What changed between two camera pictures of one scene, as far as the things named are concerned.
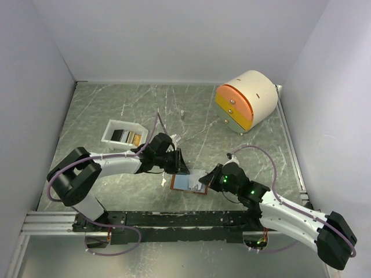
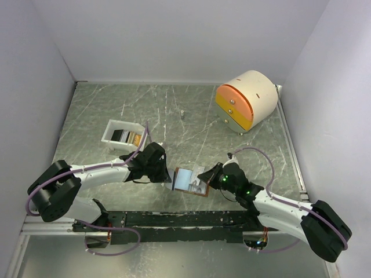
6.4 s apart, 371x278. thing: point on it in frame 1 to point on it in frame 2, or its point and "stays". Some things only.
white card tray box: [126, 133] stays
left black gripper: [179, 165] to [164, 176]
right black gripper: [210, 179] stays
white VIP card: [197, 187] stays
